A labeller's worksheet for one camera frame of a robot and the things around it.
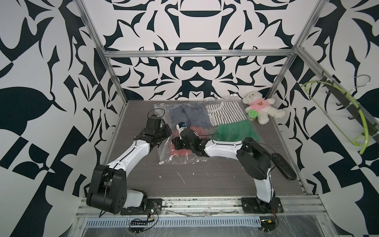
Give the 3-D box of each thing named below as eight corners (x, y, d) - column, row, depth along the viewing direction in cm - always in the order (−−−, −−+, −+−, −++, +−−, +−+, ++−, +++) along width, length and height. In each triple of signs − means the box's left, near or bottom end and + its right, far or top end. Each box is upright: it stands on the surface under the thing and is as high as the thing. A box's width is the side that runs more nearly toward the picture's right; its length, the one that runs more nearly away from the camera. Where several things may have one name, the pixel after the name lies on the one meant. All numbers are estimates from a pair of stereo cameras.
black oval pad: (289, 182, 84) (293, 180, 81) (267, 158, 94) (270, 155, 91) (295, 178, 86) (299, 176, 83) (273, 154, 95) (276, 151, 92)
